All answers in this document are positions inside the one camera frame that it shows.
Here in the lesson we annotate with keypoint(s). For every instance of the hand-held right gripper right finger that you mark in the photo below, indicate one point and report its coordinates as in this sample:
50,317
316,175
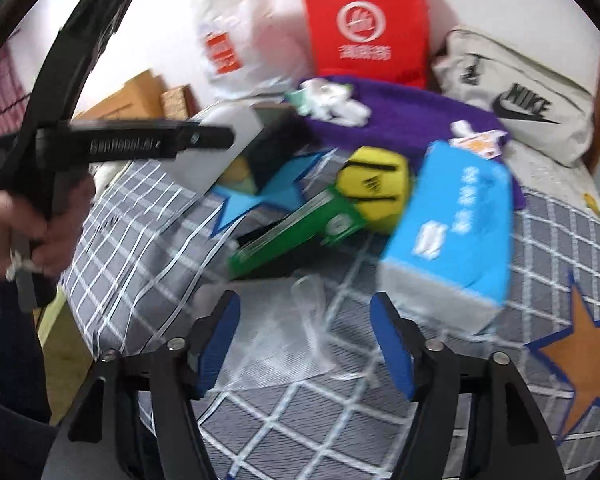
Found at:
392,350

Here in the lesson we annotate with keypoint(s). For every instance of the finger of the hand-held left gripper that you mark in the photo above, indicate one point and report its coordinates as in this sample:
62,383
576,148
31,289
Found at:
210,137

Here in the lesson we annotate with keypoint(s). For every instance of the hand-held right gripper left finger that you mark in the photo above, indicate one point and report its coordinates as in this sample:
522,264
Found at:
217,350

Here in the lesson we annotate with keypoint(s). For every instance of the mint green cloth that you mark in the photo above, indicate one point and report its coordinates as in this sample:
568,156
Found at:
297,100

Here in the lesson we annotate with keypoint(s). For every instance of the dark green snack packet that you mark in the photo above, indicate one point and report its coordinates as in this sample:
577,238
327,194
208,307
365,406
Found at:
300,225

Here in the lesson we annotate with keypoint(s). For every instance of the white glove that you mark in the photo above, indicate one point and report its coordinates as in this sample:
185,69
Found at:
335,102

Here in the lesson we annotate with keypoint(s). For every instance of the person's left forearm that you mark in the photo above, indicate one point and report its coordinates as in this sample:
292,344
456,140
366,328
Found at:
5,360

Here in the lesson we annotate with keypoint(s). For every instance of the person's left hand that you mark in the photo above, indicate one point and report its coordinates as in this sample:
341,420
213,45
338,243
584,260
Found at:
10,225

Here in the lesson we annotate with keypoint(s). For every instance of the patterned brown box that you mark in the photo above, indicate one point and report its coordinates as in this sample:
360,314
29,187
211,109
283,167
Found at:
175,102

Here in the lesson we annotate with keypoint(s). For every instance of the wooden bed headboard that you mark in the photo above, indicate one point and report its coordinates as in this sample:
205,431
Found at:
140,90

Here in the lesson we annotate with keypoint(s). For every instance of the clear plastic bag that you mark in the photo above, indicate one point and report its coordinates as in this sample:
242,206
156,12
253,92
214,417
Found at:
280,340

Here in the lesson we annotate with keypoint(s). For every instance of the dark tea tin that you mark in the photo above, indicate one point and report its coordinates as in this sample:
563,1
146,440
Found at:
280,150

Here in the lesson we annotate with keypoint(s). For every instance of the pink checked cloth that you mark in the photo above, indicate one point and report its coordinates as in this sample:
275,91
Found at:
0,95

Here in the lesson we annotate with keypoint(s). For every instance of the grey checked star blanket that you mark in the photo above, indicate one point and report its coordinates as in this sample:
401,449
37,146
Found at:
480,410

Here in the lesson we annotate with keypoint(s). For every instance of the white plastic shopping bag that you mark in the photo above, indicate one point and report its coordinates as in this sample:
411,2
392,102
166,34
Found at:
240,10

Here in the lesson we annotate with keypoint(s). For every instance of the blue tissue pack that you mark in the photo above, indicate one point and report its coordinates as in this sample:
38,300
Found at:
455,230

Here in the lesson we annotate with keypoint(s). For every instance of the purple cloth bag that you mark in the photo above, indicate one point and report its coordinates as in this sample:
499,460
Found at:
405,120

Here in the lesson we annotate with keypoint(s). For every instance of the red paper bag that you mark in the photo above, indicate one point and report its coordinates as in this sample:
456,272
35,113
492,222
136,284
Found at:
365,10

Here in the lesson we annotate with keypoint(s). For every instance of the small printed white card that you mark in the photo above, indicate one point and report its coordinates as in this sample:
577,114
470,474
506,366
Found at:
477,145

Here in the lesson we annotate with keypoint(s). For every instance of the fruit print sheet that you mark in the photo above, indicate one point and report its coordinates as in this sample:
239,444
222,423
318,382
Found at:
550,175

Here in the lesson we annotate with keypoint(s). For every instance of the grey pouch bag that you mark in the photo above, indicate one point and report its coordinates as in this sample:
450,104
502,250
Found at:
480,80

